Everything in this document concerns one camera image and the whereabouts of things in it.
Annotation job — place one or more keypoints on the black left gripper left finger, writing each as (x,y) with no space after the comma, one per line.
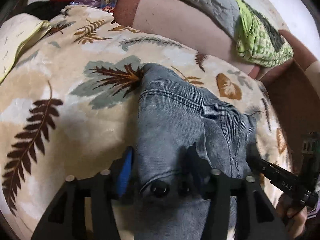
(64,217)

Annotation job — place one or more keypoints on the person right hand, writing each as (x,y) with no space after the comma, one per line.
(297,216)

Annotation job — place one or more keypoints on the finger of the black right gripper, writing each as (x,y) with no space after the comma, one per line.
(269,170)

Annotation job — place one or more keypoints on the black garment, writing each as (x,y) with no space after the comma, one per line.
(45,10)

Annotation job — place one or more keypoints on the colourful snack packet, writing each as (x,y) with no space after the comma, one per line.
(105,5)

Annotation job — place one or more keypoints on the white patterned pillow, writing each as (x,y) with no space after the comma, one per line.
(18,34)

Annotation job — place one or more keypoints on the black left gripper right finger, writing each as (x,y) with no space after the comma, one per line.
(256,216)

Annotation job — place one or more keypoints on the beige leaf print blanket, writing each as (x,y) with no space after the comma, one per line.
(69,106)

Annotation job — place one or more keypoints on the green patterned folded cloth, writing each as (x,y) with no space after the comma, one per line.
(258,41)

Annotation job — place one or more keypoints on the grey denim pants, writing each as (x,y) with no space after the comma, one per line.
(172,116)

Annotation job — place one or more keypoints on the brown cardboard box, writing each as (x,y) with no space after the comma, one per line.
(296,104)

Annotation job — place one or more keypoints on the pink brown bolster cushion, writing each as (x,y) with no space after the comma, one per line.
(183,23)

